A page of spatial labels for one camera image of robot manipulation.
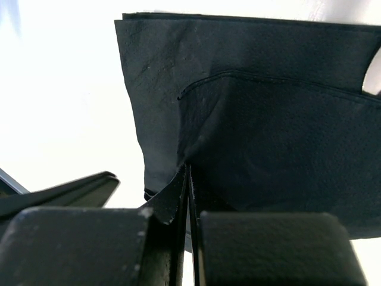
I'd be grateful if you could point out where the black paper napkin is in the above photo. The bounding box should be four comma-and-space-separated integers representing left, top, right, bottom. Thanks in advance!
115, 13, 380, 239

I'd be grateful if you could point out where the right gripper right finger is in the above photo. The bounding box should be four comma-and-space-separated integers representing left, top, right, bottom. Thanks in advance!
188, 166, 366, 285

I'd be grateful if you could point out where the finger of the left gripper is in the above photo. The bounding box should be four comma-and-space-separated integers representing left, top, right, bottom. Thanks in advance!
1, 172, 120, 220

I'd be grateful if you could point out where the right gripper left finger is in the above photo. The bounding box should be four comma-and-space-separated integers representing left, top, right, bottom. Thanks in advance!
1, 166, 187, 285

